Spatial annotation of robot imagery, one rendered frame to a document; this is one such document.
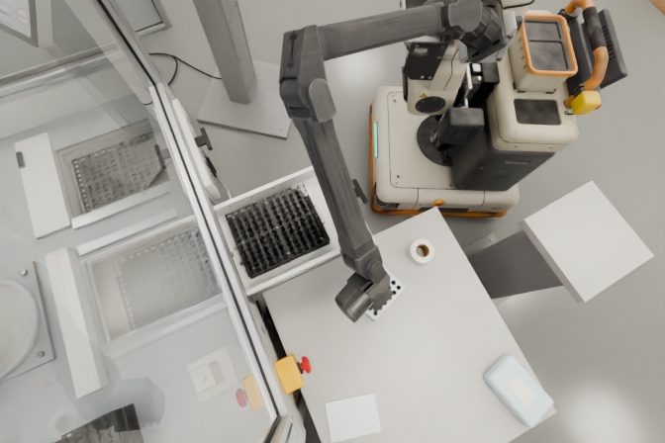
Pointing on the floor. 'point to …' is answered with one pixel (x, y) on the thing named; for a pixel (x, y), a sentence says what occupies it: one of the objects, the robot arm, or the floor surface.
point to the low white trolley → (405, 344)
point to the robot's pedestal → (560, 249)
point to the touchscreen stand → (237, 70)
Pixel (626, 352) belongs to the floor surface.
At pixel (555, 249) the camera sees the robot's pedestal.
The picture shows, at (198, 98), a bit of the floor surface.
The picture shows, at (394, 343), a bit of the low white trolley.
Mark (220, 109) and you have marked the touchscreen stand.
